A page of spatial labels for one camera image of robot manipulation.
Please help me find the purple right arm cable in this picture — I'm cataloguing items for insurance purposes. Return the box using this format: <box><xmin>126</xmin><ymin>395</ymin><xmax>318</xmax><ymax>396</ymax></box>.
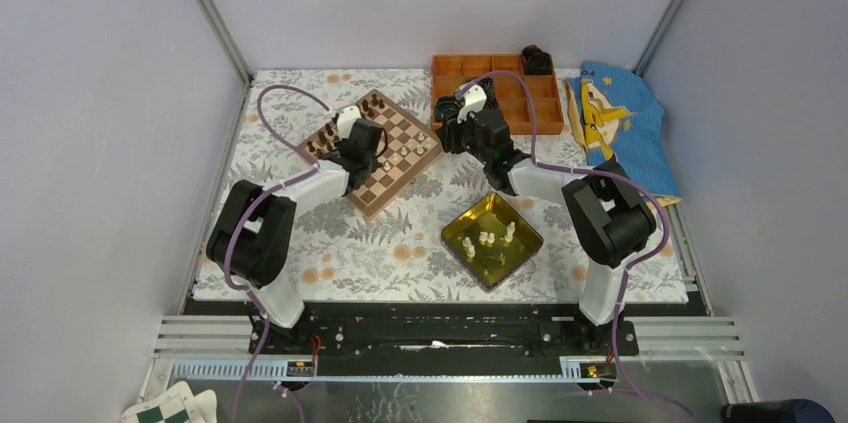
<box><xmin>460</xmin><ymin>70</ymin><xmax>697</xmax><ymax>421</ymax></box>

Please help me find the wooden chess board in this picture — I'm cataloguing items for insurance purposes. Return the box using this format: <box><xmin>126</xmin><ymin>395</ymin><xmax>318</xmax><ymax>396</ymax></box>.
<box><xmin>298</xmin><ymin>90</ymin><xmax>443</xmax><ymax>218</ymax></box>

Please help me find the black rolled strap corner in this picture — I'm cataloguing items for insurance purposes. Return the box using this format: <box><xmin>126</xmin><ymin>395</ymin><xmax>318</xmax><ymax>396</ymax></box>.
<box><xmin>521</xmin><ymin>45</ymin><xmax>554</xmax><ymax>76</ymax></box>

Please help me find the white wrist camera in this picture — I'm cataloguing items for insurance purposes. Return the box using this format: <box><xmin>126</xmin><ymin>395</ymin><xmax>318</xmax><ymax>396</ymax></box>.
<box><xmin>335</xmin><ymin>105</ymin><xmax>361</xmax><ymax>140</ymax></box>
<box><xmin>456</xmin><ymin>84</ymin><xmax>487</xmax><ymax>123</ymax></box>

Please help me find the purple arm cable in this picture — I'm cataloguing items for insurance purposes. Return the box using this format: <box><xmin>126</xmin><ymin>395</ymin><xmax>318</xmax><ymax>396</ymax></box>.
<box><xmin>460</xmin><ymin>70</ymin><xmax>697</xmax><ymax>421</ymax></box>
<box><xmin>221</xmin><ymin>83</ymin><xmax>333</xmax><ymax>423</ymax></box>

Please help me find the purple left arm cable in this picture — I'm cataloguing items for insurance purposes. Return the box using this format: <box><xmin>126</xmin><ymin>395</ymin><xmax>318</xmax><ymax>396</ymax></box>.
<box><xmin>221</xmin><ymin>83</ymin><xmax>333</xmax><ymax>423</ymax></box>

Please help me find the blue pikachu cloth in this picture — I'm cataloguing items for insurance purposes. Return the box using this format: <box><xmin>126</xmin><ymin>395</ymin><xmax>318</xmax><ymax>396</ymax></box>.
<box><xmin>563</xmin><ymin>61</ymin><xmax>682</xmax><ymax>206</ymax></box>

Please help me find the dark blue cylinder object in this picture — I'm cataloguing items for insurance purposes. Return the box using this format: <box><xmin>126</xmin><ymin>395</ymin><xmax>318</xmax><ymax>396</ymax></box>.
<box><xmin>719</xmin><ymin>399</ymin><xmax>835</xmax><ymax>423</ymax></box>

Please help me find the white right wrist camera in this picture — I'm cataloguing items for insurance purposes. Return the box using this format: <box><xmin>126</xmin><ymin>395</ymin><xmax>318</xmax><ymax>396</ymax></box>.
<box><xmin>456</xmin><ymin>84</ymin><xmax>487</xmax><ymax>123</ymax></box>

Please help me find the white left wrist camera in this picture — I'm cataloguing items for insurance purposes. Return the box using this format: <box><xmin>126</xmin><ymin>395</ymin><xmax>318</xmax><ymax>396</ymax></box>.
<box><xmin>335</xmin><ymin>105</ymin><xmax>361</xmax><ymax>140</ymax></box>

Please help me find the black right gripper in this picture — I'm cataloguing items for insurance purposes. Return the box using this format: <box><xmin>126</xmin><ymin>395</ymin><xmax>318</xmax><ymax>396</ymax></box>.
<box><xmin>435</xmin><ymin>104</ymin><xmax>491</xmax><ymax>167</ymax></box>

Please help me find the orange compartment tray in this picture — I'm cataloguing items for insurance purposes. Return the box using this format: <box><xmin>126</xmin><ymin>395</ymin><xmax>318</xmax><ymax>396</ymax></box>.
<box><xmin>431</xmin><ymin>53</ymin><xmax>565</xmax><ymax>135</ymax></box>

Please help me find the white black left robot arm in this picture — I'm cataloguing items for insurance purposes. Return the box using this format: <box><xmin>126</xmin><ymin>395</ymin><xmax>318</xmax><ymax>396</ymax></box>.
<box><xmin>205</xmin><ymin>118</ymin><xmax>388</xmax><ymax>354</ymax></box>

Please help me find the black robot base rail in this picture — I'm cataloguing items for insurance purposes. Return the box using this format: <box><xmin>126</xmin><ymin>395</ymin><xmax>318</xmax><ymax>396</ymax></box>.
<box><xmin>158</xmin><ymin>302</ymin><xmax>639</xmax><ymax>378</ymax></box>

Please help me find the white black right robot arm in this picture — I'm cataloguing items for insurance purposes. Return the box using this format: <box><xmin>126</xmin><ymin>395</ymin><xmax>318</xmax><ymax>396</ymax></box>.
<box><xmin>436</xmin><ymin>104</ymin><xmax>657</xmax><ymax>355</ymax></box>

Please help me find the gold metal tin tray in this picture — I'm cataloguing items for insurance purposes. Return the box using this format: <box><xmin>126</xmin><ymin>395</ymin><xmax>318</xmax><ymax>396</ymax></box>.
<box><xmin>440</xmin><ymin>192</ymin><xmax>544</xmax><ymax>292</ymax></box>

